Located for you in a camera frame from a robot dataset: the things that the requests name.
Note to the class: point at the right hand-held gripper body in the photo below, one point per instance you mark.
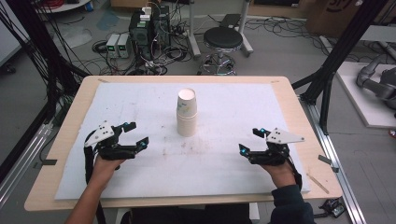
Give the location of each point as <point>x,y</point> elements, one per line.
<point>275,149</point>

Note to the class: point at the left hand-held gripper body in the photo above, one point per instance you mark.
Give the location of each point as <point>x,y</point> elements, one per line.
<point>106,146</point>

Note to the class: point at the beige paper cup stack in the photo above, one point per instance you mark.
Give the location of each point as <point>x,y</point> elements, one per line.
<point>186,126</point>

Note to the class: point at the white printed paper cup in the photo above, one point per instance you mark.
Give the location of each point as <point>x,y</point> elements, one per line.
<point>186,101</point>

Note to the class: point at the person's left hand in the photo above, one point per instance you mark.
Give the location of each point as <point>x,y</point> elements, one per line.
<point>106,171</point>

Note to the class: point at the person's right hand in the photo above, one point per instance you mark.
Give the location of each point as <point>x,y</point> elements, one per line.
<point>280,175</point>

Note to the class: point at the white table mat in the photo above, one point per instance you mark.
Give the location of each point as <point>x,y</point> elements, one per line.
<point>218,161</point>

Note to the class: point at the wooden table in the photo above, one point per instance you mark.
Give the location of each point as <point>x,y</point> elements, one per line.
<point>311,124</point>

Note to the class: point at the grey tape strip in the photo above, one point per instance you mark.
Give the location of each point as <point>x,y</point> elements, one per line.
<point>327,160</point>

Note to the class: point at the thin wooden stick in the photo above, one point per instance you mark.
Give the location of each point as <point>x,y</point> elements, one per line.
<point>317,183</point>

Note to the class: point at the black tape strip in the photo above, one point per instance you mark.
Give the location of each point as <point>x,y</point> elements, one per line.
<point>46,162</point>

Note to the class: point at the grey power supply unit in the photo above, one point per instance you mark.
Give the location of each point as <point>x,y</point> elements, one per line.
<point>112,46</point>
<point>123,46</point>

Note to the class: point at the small black floor device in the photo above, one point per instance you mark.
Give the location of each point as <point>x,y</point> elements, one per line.
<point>333,207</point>

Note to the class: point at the person's lap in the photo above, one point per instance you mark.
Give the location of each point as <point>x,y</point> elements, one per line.
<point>186,216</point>

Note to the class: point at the black computer tower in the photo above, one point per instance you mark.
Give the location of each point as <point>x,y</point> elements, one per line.
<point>149,31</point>

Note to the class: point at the white floor board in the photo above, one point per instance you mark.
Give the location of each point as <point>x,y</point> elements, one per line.
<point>364,105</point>

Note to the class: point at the black round stool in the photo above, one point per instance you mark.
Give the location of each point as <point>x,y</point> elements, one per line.
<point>222,39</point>

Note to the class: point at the white metal stand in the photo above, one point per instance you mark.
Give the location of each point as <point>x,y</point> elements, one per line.
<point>194,43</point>

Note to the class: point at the cardboard box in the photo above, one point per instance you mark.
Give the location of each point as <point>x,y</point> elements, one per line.
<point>333,15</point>

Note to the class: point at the white round table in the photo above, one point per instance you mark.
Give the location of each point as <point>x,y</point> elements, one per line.
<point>62,5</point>

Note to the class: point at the white panel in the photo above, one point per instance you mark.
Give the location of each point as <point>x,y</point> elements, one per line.
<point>9,34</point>

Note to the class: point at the aluminium rail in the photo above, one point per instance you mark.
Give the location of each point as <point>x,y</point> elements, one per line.
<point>336,171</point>
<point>21,168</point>

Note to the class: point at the black metal frame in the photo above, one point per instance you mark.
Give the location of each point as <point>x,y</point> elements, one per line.
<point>339,53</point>
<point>34,46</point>

